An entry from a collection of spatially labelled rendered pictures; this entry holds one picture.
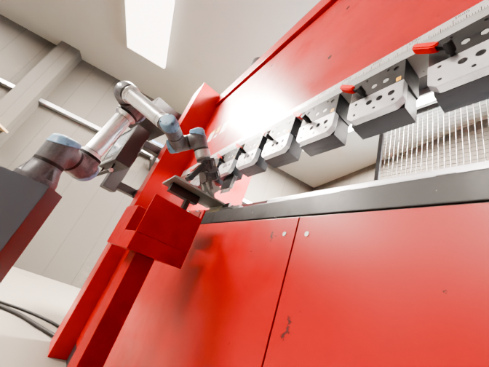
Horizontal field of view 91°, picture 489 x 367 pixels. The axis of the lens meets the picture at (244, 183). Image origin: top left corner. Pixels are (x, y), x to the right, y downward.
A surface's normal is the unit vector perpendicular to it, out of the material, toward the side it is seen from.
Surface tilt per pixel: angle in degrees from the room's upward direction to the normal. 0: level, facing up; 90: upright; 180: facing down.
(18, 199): 90
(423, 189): 90
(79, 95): 90
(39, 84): 90
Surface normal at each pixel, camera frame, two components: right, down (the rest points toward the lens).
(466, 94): -0.33, 0.85
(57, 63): 0.39, -0.27
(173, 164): 0.57, -0.17
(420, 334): -0.76, -0.49
